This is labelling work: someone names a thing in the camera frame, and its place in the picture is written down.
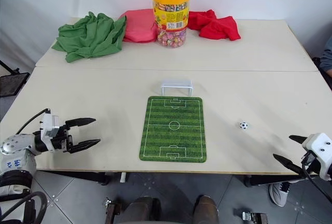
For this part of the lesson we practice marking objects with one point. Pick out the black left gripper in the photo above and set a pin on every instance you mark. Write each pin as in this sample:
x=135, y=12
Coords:
x=62, y=139

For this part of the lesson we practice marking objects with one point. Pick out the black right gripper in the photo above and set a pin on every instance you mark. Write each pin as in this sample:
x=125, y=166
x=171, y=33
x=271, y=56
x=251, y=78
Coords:
x=311, y=165

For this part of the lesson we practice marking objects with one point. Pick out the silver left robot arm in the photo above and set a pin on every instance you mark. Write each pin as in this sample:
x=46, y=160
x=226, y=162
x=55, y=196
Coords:
x=15, y=145

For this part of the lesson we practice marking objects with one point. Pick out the tiny soccer ball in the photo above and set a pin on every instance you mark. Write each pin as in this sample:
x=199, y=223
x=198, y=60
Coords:
x=243, y=125

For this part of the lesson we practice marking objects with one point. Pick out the green soccer field mat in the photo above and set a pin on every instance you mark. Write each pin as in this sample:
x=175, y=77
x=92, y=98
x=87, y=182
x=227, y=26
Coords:
x=173, y=136

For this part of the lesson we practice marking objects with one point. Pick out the white sneaker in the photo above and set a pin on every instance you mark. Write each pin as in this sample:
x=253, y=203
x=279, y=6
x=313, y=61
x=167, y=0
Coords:
x=278, y=194

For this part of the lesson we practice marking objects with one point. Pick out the white table leg stub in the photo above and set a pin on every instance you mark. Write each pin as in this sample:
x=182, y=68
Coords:
x=123, y=177

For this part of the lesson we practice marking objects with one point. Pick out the black metal stand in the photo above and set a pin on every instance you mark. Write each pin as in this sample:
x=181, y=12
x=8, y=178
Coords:
x=13, y=84

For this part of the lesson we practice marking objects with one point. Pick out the green crumpled cloth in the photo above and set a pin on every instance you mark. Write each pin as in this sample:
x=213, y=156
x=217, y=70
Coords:
x=88, y=37

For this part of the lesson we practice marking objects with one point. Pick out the dark rounded shape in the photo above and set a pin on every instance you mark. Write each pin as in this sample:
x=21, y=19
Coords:
x=142, y=211
x=206, y=211

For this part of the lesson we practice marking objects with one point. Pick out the seated bystander in blue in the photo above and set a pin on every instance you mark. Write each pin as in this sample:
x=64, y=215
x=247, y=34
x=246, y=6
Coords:
x=327, y=58

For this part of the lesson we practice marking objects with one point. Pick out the small white toy goal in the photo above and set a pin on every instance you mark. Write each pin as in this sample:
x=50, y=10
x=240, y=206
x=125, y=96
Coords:
x=176, y=86

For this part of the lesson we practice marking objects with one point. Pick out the pink cloth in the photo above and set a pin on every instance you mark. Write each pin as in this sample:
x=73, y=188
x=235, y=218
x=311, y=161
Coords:
x=137, y=27

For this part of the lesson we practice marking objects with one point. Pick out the red crumpled cloth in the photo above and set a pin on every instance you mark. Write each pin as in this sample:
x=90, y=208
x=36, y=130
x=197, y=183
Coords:
x=220, y=28

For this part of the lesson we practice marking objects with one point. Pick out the candy jar with yellow lid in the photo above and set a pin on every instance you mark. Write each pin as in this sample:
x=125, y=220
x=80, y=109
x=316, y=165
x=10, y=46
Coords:
x=169, y=14

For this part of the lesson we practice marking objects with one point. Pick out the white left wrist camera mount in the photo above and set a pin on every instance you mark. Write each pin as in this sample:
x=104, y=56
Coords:
x=48, y=126

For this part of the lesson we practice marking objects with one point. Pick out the black table frame bar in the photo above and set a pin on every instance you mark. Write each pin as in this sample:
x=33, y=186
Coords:
x=77, y=176
x=272, y=179

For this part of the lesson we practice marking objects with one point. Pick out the metal clamp bracket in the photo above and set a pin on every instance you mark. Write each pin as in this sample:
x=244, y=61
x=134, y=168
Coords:
x=255, y=218
x=112, y=211

